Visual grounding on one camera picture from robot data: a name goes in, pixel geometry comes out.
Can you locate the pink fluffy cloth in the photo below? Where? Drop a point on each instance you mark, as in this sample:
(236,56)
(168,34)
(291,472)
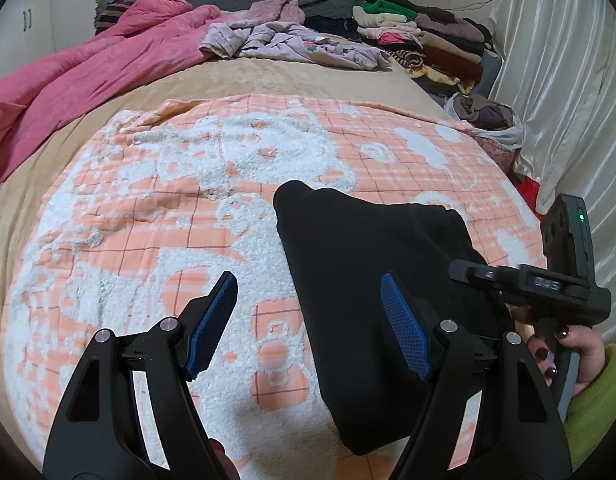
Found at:
(278,10)

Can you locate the white wardrobe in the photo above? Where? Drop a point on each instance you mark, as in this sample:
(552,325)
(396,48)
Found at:
(18,20)

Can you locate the person's right forearm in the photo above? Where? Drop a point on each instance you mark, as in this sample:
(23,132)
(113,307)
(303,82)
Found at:
(597,410)

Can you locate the pink quilt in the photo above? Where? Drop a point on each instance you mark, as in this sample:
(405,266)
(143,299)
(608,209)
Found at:
(88,70)

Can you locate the white plastic bag with clothes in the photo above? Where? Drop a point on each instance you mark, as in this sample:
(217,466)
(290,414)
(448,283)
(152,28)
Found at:
(487,115)

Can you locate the grey-blue cushion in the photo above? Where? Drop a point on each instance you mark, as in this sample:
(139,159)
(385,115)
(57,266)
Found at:
(490,72)

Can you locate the stack of folded clothes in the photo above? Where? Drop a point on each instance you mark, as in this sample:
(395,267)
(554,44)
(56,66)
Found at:
(437,45)

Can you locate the pink floral cloth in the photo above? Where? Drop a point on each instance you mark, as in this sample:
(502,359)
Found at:
(502,157)

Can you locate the dark striped cloth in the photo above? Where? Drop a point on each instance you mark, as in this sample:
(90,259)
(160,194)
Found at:
(113,12)

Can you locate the dark navy cloth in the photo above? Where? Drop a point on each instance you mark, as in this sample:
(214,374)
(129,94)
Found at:
(333,25)

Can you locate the person's left hand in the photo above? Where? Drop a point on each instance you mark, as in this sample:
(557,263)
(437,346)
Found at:
(225,465)

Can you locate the person's right hand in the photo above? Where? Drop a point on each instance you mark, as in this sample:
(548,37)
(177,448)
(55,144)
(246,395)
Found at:
(587,345)

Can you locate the beige bed sheet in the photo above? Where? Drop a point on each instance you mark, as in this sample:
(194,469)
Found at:
(238,80)

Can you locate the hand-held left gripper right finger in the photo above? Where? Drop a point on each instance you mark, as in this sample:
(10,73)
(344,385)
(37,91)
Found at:
(405,330)

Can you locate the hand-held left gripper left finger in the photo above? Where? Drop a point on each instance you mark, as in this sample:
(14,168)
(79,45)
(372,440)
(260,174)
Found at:
(213,325)

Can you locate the black sweater with orange cuffs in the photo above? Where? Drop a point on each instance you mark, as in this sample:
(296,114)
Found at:
(363,260)

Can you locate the white curtain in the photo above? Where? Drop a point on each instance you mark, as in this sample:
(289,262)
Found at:
(562,85)

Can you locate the orange checked fleece blanket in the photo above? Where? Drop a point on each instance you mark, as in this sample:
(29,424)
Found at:
(138,210)

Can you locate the lilac crumpled clothes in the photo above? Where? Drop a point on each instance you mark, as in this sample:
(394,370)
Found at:
(288,45)

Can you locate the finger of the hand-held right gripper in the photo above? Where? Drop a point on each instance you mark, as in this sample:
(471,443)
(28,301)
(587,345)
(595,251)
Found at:
(475,271)

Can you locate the red cloth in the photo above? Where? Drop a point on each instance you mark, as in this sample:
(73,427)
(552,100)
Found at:
(527,192)

